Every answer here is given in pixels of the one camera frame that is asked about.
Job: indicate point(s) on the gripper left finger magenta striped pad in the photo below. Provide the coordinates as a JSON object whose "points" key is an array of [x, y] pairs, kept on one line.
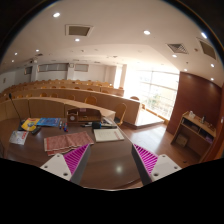
{"points": [[69, 166]]}

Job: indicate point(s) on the gripper right finger magenta striped pad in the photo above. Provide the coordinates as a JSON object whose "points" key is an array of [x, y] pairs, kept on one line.
{"points": [[152, 167]]}

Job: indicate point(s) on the red patterned towel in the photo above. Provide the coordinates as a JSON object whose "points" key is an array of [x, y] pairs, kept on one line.
{"points": [[65, 143]]}

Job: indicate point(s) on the blue marker pen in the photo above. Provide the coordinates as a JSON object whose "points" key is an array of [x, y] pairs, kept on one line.
{"points": [[60, 124]]}

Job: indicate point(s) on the white open notebook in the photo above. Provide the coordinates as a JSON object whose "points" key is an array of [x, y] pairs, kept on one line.
{"points": [[108, 135]]}

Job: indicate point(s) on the black device on desk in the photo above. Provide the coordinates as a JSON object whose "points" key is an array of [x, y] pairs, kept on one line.
{"points": [[99, 125]]}

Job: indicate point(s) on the black remote control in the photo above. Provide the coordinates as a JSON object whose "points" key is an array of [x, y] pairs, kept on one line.
{"points": [[36, 130]]}

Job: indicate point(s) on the wooden desktop organizer box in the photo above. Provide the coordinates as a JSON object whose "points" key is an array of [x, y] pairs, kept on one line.
{"points": [[83, 115]]}

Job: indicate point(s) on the blue book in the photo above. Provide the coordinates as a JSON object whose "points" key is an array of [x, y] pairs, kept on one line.
{"points": [[51, 122]]}

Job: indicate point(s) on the wooden lectern shelf cabinet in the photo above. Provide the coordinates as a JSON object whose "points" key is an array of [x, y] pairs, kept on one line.
{"points": [[194, 133]]}

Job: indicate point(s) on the yellow packet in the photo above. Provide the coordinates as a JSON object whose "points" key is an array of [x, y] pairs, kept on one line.
{"points": [[30, 124]]}

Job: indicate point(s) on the white plastic bag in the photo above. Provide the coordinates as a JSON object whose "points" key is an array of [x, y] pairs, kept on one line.
{"points": [[18, 137]]}

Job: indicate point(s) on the long curved wooden desk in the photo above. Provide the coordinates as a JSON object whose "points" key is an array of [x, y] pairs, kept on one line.
{"points": [[55, 103]]}

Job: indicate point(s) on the wooden chair near desk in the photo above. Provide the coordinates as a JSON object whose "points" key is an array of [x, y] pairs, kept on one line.
{"points": [[120, 111]]}

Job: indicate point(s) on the black gooseneck microphone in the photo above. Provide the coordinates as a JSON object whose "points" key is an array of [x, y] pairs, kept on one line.
{"points": [[20, 120]]}

